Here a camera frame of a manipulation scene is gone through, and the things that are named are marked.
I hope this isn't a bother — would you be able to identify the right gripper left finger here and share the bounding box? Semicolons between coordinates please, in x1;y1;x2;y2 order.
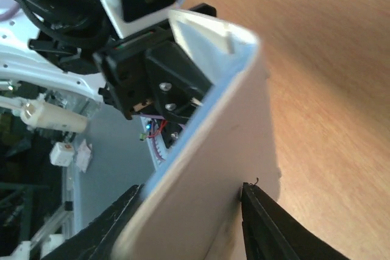
44;184;144;260

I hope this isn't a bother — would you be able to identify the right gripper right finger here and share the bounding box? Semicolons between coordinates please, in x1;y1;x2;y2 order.
241;183;347;260

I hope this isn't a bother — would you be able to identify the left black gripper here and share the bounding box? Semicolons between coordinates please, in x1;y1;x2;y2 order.
93;19;212;123

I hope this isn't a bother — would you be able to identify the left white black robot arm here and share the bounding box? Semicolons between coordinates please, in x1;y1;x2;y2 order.
1;0;212;124

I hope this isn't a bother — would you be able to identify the left small circuit board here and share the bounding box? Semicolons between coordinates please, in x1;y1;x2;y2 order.
140;120;168;141

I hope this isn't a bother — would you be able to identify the small white box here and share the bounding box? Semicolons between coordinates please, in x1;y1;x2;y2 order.
49;142;75;167

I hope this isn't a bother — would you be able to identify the white cylindrical device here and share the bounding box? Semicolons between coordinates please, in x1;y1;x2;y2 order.
1;96;88;133

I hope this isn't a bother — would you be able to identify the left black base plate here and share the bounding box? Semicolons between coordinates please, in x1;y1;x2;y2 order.
153;119;184;153

